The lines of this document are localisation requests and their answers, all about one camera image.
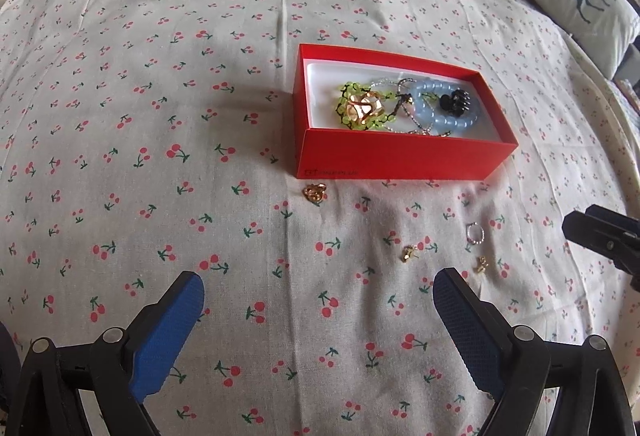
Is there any gold star earring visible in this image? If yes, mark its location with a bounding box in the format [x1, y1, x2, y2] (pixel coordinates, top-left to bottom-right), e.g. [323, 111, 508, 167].
[400, 245, 420, 264]
[474, 256, 488, 274]

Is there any blue bead bracelet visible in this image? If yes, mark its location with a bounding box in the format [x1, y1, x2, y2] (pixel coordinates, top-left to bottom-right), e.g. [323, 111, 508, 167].
[409, 77, 481, 139]

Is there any black hair claw clip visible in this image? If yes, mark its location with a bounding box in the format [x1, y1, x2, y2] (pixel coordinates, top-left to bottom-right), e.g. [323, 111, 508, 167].
[438, 88, 471, 118]

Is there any small gold ring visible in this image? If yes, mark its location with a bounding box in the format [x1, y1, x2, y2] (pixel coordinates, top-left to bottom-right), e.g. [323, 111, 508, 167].
[302, 182, 329, 206]

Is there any dark multicolour beaded bracelet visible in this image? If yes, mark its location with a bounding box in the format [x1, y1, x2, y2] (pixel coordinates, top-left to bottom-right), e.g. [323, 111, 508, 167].
[389, 76, 454, 138]

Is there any green beaded bracelet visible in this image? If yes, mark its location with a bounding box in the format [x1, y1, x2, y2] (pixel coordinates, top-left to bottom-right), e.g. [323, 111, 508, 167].
[334, 82, 403, 133]

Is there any red jewelry box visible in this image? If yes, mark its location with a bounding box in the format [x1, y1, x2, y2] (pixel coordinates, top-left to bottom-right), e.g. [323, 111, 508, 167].
[293, 44, 518, 180]

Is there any deer print pillow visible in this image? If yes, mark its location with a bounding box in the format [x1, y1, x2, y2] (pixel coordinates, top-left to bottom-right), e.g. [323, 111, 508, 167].
[535, 0, 639, 80]

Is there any cherry print bedsheet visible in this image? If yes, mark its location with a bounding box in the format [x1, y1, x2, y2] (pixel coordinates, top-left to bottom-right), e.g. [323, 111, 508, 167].
[1, 0, 639, 435]

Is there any clear beaded bracelet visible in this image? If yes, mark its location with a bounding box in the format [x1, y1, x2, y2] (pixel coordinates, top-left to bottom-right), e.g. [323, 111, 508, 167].
[369, 76, 452, 137]

